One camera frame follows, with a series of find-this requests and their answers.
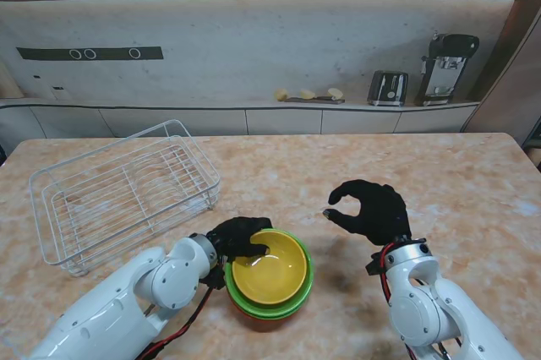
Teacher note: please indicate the red plastic bowl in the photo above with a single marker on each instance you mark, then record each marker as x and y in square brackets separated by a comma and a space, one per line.
[262, 320]

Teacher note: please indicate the green plastic bowl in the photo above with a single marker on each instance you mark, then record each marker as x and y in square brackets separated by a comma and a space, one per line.
[296, 310]
[309, 267]

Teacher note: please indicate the white counter cabinets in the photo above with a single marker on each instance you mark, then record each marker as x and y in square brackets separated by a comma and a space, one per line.
[283, 121]

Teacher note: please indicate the black toaster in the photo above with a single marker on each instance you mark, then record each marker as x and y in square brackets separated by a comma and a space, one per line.
[386, 88]

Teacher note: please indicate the black wall strip with rings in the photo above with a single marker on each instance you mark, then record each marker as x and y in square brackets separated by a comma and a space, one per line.
[110, 52]

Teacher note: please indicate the yellow plastic bowl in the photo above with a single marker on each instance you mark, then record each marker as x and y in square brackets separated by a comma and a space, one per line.
[274, 275]

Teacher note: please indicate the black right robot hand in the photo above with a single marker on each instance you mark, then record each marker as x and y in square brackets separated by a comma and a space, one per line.
[380, 212]

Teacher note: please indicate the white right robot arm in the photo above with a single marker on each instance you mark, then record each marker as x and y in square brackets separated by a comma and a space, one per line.
[427, 305]

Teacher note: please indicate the pale yellow bread piece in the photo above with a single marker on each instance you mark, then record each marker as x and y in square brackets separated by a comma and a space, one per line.
[335, 93]
[281, 94]
[307, 93]

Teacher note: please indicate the dark serving board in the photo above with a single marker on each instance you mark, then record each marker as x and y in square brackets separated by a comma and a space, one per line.
[313, 100]

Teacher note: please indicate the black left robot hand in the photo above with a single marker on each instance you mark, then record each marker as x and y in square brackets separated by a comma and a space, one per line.
[236, 237]

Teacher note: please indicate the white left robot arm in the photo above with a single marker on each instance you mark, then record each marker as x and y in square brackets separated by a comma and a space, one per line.
[127, 301]

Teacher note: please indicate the black silver coffee machine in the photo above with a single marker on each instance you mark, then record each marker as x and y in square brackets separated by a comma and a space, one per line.
[444, 68]

